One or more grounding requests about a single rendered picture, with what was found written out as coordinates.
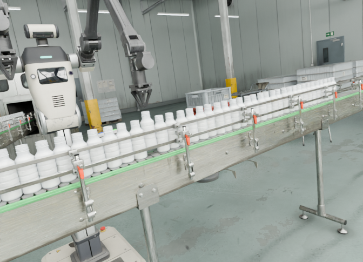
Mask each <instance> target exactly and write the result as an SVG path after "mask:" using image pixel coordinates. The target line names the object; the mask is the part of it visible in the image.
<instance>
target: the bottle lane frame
mask: <svg viewBox="0 0 363 262"><path fill-rule="evenodd" d="M354 97H356V98H355V100H359V92H356V93H353V94H350V95H347V96H343V97H340V98H337V99H335V109H337V116H338V117H337V118H336V120H333V117H331V116H333V112H332V111H330V110H333V100H331V101H329V102H325V103H322V104H319V105H316V106H312V107H310V108H306V109H303V110H302V111H301V115H302V122H304V124H303V128H304V132H302V134H300V132H299V130H297V129H299V128H300V125H299V124H298V123H297V129H296V128H295V123H296V122H295V121H294V118H295V117H296V118H297V122H299V111H297V112H294V113H290V114H288V115H285V116H282V117H279V118H275V119H272V120H269V121H266V122H263V123H260V124H256V125H255V126H256V138H258V139H259V141H258V146H259V150H258V153H254V149H253V147H251V146H250V142H249V140H252V139H250V138H249V135H248V133H249V132H251V138H253V130H252V126H250V127H247V128H244V129H241V130H238V131H235V132H231V133H228V134H226V135H223V136H220V137H217V138H212V139H210V140H206V141H204V142H200V143H198V144H194V145H191V146H189V152H190V160H191V162H193V163H194V167H193V169H194V172H195V176H194V177H193V180H190V179H189V176H188V172H187V170H185V164H186V161H184V154H186V151H185V148H181V149H179V150H175V151H173V152H168V153H166V154H163V155H162V154H161V155H160V156H158V157H153V158H151V159H148V160H145V161H142V162H137V163H135V164H132V165H128V166H126V167H123V168H121V167H120V169H117V170H114V171H110V172H108V173H104V174H101V175H98V176H95V177H91V178H89V179H86V180H85V185H86V187H88V188H89V191H90V195H89V198H90V199H91V200H93V202H94V203H93V209H94V211H95V212H96V215H95V217H94V218H93V221H92V222H88V218H87V215H86V209H85V205H84V199H83V194H82V189H81V186H80V182H77V183H73V184H69V185H67V186H64V187H58V188H57V189H55V190H52V191H46V192H45V193H42V194H39V195H35V196H34V195H33V197H30V198H27V199H21V200H20V201H17V202H15V203H11V204H6V205H5V206H2V207H0V262H9V261H12V260H14V259H16V258H19V257H21V256H23V255H25V254H28V253H30V252H33V251H35V250H37V249H39V248H42V247H44V246H46V245H49V244H52V243H54V242H56V241H58V240H61V239H63V238H66V237H68V236H70V235H72V234H75V233H77V232H79V231H82V230H84V229H86V228H89V227H91V226H94V225H96V224H98V223H101V222H103V221H105V220H108V219H110V218H112V217H115V216H117V215H119V214H122V213H124V212H126V211H129V210H131V209H134V208H135V207H138V202H137V196H136V193H137V191H138V189H139V188H141V187H144V186H147V185H149V184H152V183H154V184H156V185H157V188H158V194H159V197H162V196H164V195H166V194H168V193H171V192H173V191H175V190H178V189H181V188H182V187H185V186H188V185H190V184H192V183H195V182H197V181H199V180H201V179H204V178H206V177H208V176H211V175H213V174H215V173H218V172H220V171H222V170H225V169H228V168H229V167H232V166H234V165H237V164H239V163H241V162H244V161H246V160H248V159H251V158H253V157H255V156H258V155H260V154H262V153H265V152H267V151H269V150H272V149H274V148H276V147H278V146H281V145H284V144H286V143H288V142H291V141H293V140H295V139H297V138H300V137H302V136H305V135H307V134H309V133H311V132H314V131H316V130H318V129H321V120H322V118H324V117H326V116H328V120H329V125H330V124H333V123H335V122H337V121H340V120H342V119H344V118H347V117H349V116H351V115H354V114H356V113H358V112H361V111H363V107H362V108H361V110H360V109H359V107H358V106H355V105H354V102H356V105H359V102H358V101H355V100H354ZM328 106H330V110H329V109H328ZM329 111H330V115H331V116H329V115H328V112H329ZM252 146H254V142H253V141H252Z"/></svg>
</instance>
